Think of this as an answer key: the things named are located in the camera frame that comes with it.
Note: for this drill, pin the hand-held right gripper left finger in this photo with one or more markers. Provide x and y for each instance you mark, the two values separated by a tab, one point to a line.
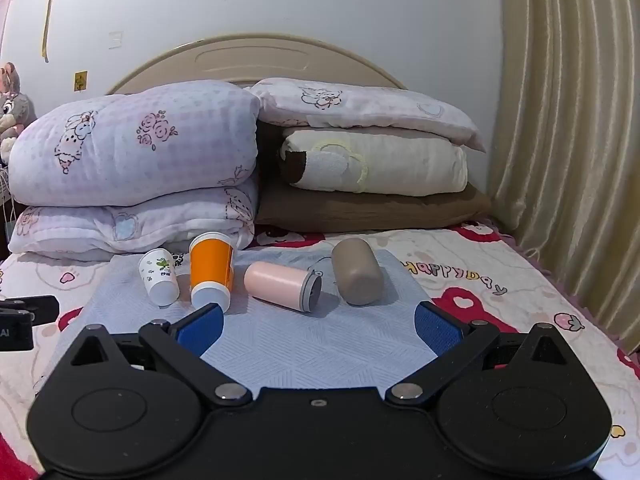
202	329

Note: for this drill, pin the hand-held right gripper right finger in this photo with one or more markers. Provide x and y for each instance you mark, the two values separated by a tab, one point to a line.
437	331

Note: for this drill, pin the yellow tape strips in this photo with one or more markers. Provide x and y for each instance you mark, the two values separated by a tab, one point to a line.
50	10

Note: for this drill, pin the small white floral cup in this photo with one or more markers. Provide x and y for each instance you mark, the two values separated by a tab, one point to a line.
157	275

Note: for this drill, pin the grey plush toy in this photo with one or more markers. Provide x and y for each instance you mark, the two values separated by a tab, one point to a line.
12	105

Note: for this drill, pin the beige bed headboard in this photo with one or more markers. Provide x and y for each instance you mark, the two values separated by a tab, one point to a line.
250	57

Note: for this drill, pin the cream folded blanket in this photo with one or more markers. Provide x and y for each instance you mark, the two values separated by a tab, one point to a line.
400	165

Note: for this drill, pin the grey-blue textured mat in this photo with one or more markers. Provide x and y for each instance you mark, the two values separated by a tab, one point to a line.
300	340

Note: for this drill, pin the taupe cup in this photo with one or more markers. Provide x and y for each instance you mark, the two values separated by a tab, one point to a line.
357	270

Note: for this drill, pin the brown pillow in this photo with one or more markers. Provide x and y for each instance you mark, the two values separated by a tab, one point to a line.
375	210

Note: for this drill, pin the pink cup with grey lid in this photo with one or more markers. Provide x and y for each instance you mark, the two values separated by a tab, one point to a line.
275	282

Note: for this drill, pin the cream pleated curtain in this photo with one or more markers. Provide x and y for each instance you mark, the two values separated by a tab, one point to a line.
575	135

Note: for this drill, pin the printed cartoon bed sheet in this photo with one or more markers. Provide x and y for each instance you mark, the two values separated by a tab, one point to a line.
500	280

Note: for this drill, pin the yellow wall sticker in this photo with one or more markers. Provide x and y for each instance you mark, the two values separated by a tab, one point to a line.
80	81

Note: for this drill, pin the pink printed pillow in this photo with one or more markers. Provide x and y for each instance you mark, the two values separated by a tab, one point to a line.
375	105

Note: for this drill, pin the white wall hook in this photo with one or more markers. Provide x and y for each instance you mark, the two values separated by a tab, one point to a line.
116	40

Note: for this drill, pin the pink checked folded quilt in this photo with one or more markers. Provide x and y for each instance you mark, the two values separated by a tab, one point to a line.
125	225
150	135

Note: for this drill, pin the orange paper cup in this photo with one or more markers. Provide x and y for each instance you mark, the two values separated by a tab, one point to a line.
212	265

